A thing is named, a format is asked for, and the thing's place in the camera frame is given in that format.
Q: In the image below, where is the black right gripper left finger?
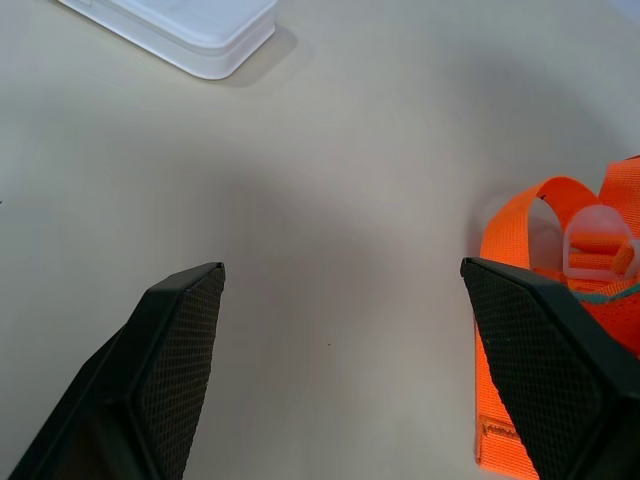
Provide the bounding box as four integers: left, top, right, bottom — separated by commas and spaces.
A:
7, 261, 227, 480

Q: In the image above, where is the orange and teal backpack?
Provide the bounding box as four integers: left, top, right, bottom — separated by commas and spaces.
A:
473, 153, 640, 474

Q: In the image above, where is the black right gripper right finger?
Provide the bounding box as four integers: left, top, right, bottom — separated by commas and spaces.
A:
459, 256, 640, 480

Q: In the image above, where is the white plastic tray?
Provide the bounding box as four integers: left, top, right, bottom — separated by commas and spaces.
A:
54, 0, 277, 81

